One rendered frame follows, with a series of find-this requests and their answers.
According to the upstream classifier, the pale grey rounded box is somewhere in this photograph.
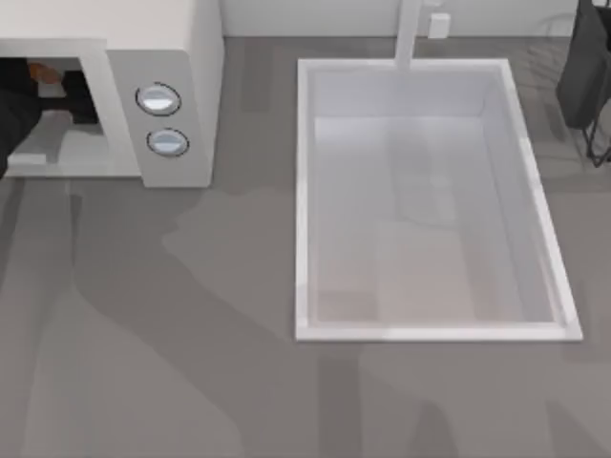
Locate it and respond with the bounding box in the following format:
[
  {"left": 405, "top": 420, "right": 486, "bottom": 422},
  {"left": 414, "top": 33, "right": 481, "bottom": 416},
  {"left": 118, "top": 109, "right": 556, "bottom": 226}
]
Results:
[{"left": 36, "top": 78, "right": 67, "bottom": 100}]

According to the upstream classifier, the orange brown bread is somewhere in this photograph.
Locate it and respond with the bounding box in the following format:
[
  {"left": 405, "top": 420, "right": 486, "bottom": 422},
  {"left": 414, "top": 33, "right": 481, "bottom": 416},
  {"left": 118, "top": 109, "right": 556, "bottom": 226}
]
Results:
[{"left": 28, "top": 62, "right": 63, "bottom": 86}]

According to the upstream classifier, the small round microwave knob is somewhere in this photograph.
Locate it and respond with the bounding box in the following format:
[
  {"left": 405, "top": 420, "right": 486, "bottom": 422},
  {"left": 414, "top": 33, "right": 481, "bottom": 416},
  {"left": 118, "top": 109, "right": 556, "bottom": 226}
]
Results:
[{"left": 145, "top": 127, "right": 191, "bottom": 158}]

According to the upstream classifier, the white sink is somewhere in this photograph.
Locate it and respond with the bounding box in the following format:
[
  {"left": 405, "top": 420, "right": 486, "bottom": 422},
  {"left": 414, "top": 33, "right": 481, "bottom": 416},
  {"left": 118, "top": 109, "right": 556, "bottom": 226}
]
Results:
[{"left": 293, "top": 57, "right": 584, "bottom": 344}]

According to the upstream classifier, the pale microwave oven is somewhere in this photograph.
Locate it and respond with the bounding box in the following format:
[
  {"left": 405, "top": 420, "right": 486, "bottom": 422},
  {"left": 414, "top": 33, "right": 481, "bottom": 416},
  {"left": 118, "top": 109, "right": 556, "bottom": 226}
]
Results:
[{"left": 0, "top": 0, "right": 224, "bottom": 190}]

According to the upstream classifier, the white wall socket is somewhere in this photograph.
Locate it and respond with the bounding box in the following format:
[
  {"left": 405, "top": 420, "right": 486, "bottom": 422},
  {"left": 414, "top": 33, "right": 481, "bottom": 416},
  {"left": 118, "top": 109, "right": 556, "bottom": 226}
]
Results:
[{"left": 428, "top": 12, "right": 452, "bottom": 40}]

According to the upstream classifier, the tall white tap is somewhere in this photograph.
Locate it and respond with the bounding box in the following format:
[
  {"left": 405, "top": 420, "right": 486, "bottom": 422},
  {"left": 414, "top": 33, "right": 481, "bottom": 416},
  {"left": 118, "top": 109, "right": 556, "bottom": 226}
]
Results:
[{"left": 393, "top": 0, "right": 443, "bottom": 71}]

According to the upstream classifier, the large round microwave knob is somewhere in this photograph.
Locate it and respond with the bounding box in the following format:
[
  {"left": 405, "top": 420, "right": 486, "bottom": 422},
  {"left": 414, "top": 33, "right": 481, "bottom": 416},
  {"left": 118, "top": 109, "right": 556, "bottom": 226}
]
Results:
[{"left": 135, "top": 82, "right": 183, "bottom": 117}]

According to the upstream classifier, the black metal frame chair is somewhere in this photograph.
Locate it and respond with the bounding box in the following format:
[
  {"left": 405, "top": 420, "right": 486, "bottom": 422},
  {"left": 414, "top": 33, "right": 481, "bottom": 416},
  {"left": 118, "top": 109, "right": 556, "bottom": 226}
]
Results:
[{"left": 555, "top": 0, "right": 611, "bottom": 168}]

